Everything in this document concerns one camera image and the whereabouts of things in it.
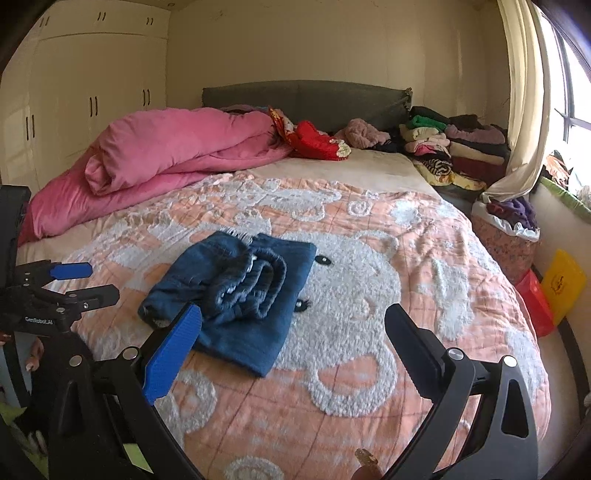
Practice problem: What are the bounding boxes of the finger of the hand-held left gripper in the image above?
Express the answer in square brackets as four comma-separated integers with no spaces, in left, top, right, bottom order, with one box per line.
[14,260,94,291]
[41,285,121,315]

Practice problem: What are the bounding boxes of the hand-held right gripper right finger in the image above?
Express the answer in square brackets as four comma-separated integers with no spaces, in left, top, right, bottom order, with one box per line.
[383,303,541,480]

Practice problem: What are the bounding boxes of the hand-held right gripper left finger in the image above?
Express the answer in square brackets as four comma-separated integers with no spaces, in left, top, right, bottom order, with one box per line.
[48,302,204,480]

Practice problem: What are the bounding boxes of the blue pants with lace trim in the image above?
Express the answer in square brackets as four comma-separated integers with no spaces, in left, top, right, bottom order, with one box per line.
[137,231,318,378]

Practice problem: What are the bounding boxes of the person's left hand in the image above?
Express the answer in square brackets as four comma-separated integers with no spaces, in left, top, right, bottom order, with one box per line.
[23,338,47,374]

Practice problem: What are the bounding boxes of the person's right hand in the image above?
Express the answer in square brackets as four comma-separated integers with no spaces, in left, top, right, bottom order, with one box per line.
[353,449,385,480]

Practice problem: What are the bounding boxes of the peach bear printed blanket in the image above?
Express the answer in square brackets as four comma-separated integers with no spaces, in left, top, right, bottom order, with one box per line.
[18,173,552,480]

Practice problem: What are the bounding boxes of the frilled laundry basket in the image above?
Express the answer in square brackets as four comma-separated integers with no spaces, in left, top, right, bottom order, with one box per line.
[471,200,541,284]

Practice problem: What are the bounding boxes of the red bag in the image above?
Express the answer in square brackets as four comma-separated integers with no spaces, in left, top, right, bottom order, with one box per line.
[515,270,555,337]

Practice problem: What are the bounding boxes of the pink duvet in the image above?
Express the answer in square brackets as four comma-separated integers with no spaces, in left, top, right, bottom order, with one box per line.
[18,107,296,245]

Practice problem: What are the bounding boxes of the cream wardrobe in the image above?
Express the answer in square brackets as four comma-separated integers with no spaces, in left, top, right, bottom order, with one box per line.
[0,4,169,199]

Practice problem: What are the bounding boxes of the yellow bag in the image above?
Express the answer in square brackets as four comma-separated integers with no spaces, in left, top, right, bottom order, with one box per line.
[540,249,587,326]

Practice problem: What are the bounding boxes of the purple clothes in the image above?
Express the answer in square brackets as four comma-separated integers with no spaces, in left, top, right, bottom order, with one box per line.
[487,196,539,232]

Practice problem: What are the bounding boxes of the person's green clothing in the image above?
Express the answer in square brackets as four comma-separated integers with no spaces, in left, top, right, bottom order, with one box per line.
[0,399,49,480]

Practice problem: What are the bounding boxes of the cream bed sheet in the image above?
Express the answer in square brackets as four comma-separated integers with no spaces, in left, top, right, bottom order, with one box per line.
[16,150,444,261]

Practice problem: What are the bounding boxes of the pile of folded clothes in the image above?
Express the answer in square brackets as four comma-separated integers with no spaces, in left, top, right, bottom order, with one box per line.
[398,106,512,191]

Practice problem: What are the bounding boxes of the pink fuzzy garment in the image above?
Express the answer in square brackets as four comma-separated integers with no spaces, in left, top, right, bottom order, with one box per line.
[335,119,391,151]

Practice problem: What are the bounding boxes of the colourful patterned cloth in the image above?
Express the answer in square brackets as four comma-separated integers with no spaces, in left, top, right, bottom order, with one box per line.
[540,150,591,220]

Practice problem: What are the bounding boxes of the red patterned cloth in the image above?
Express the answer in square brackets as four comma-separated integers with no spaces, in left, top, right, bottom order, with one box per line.
[269,107,352,161]

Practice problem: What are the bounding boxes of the cream curtain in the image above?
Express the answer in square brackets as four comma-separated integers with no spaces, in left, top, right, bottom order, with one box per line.
[482,0,557,204]

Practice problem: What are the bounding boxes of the grey headboard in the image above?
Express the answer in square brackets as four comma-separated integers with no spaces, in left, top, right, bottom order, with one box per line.
[202,80,413,134]

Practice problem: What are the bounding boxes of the window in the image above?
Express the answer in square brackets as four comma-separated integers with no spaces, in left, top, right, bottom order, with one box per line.
[538,9,591,195]

